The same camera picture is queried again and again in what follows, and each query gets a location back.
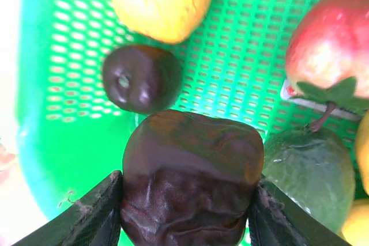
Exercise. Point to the green plastic mesh basket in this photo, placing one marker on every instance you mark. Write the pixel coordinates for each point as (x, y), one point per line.
(236, 64)

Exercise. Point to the white red sticker label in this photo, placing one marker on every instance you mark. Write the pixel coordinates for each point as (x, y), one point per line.
(288, 90)

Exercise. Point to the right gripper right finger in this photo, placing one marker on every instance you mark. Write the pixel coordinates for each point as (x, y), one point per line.
(276, 223)

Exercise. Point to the dark brown fake fruit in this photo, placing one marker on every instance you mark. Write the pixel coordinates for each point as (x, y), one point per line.
(190, 171)
(144, 76)

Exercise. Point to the red yellow apple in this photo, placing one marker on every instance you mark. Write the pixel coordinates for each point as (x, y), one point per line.
(328, 44)

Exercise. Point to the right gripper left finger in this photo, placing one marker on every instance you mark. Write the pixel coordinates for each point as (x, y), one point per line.
(92, 217)

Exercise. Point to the long yellow fake mango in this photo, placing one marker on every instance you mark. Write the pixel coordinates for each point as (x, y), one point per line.
(360, 223)

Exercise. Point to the yellow-orange fake orange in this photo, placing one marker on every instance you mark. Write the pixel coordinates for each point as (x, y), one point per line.
(161, 1)

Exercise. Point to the green fake avocado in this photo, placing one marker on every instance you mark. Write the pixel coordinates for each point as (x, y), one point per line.
(311, 177)

